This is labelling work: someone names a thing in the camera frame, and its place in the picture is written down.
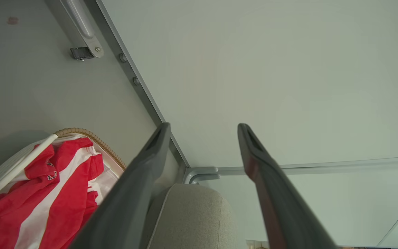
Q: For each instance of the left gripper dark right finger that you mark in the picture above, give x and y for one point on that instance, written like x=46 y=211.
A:
x=278 y=200

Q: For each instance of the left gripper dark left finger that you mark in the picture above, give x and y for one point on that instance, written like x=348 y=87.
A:
x=130 y=200

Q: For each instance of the red garment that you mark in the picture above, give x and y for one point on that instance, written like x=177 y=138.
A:
x=5 y=214

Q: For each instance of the grey fabric sofa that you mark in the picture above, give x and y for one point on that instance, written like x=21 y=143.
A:
x=192 y=221

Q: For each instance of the grey curved partition foot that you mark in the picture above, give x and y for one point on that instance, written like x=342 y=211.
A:
x=207 y=177
x=199 y=170

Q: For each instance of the black caster wheel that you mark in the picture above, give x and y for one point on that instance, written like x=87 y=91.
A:
x=81 y=53

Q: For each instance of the grey partition foot with caster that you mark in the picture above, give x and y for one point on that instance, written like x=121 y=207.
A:
x=81 y=20

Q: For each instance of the grey partition post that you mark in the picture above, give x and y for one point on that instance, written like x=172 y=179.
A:
x=323 y=168

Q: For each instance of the grey partition bottom rail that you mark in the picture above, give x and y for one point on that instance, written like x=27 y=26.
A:
x=143 y=95

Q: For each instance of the grey rail bolt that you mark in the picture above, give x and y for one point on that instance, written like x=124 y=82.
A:
x=136 y=81
x=123 y=57

